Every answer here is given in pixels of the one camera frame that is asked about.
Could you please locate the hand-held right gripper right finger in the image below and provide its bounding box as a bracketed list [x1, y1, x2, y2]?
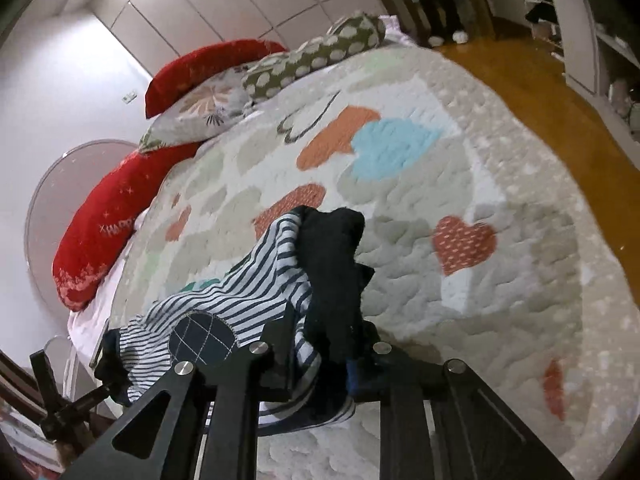
[345, 321, 576, 480]

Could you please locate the white shelf unit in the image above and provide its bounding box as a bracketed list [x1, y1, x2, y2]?
[539, 0, 640, 142]

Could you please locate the white wardrobe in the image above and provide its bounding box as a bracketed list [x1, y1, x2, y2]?
[62, 0, 396, 77]

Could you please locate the grey floral pillow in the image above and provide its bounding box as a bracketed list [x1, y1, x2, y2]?
[139, 66, 261, 154]

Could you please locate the round white headboard panel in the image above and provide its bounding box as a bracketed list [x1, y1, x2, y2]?
[25, 139, 137, 307]

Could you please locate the white bed sheet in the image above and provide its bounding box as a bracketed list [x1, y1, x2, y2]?
[67, 207, 151, 363]

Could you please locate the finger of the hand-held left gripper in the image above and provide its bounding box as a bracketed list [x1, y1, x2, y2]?
[94, 329, 132, 403]
[29, 350, 108, 443]

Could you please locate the red pillow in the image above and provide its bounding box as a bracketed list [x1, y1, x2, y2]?
[145, 40, 289, 121]
[52, 142, 202, 312]

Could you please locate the green polka dot pillow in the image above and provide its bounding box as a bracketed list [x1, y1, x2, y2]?
[242, 11, 388, 103]

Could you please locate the quilted blanket with hearts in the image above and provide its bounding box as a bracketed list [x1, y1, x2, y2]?
[107, 42, 640, 480]

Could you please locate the striped navy white shirt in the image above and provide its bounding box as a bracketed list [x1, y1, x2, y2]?
[102, 205, 376, 428]

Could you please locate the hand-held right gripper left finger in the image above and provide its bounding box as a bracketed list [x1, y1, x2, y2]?
[60, 310, 303, 480]

